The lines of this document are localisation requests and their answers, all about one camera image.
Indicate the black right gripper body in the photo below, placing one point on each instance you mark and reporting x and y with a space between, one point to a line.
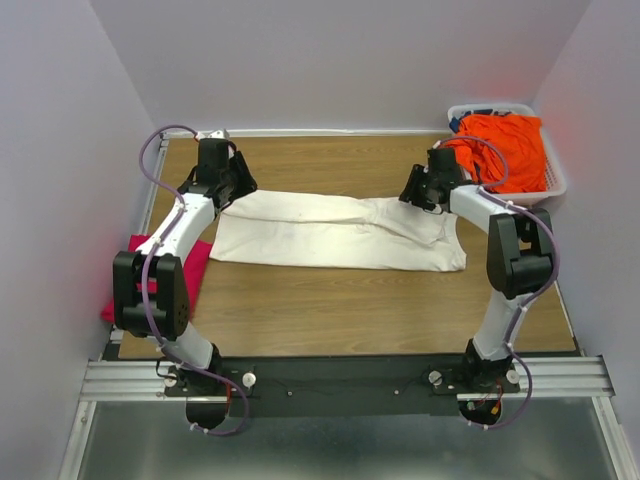
418 188

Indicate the blue garment in basket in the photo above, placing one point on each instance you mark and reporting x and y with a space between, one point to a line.
456 120

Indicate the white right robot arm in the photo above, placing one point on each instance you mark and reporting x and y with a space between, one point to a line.
521 259

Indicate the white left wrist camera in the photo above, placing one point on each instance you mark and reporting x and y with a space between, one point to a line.
221 134

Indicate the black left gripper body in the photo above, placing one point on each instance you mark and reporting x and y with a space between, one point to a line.
237 177

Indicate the orange t shirt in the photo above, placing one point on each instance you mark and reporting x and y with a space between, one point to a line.
503 152

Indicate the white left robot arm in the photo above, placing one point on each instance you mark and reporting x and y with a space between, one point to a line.
165 317

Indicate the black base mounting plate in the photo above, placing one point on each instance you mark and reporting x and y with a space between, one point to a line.
341 386

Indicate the aluminium frame rail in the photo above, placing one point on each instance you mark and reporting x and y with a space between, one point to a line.
561 425

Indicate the white plastic laundry basket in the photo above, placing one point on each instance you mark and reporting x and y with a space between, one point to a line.
555 181

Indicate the folded magenta t shirt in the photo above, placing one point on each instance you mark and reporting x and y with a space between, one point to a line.
194 270

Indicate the white t shirt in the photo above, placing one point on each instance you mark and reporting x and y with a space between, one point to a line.
325 231

